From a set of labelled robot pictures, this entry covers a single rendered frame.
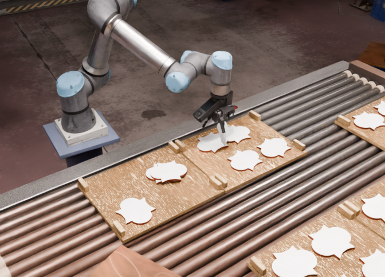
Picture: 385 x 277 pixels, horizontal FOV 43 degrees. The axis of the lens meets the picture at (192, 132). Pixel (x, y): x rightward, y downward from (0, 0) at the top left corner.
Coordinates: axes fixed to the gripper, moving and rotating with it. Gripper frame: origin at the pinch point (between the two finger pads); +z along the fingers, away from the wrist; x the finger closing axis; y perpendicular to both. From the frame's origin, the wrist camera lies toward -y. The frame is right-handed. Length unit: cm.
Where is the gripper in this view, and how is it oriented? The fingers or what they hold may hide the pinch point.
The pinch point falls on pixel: (212, 137)
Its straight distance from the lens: 195.6
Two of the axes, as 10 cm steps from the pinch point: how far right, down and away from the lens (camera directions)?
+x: -5.6, -4.7, 6.8
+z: -0.4, 8.4, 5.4
